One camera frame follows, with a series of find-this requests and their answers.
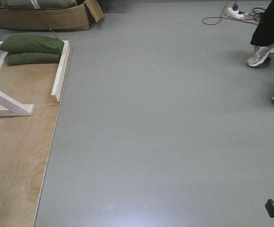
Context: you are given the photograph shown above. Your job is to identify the seated person black trousers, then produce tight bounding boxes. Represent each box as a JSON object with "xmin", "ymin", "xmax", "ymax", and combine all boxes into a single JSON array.
[{"xmin": 247, "ymin": 0, "xmax": 274, "ymax": 108}]

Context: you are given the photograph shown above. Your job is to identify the white power strip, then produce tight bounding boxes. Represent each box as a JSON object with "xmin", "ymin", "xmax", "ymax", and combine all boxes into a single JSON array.
[{"xmin": 227, "ymin": 7, "xmax": 244, "ymax": 19}]

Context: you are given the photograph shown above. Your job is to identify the plywood floor board left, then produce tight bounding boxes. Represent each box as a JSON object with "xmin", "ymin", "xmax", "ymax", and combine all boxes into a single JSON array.
[{"xmin": 0, "ymin": 47, "xmax": 73, "ymax": 227}]

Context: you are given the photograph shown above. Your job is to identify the large open cardboard box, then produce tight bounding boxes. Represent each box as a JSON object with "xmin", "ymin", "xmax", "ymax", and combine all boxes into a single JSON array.
[{"xmin": 0, "ymin": 0, "xmax": 104, "ymax": 31}]

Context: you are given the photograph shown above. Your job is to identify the lower green sandbag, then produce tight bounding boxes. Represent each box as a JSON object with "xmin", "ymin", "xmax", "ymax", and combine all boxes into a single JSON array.
[{"xmin": 6, "ymin": 52, "xmax": 61, "ymax": 65}]

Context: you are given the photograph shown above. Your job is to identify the grey-green sack in box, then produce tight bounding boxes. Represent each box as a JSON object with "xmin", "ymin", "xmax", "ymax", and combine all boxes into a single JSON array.
[{"xmin": 0, "ymin": 0, "xmax": 78, "ymax": 9}]

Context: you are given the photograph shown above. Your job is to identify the white wooden door frame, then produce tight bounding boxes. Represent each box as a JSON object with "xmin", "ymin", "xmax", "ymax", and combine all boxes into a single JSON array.
[{"xmin": 0, "ymin": 41, "xmax": 72, "ymax": 116}]

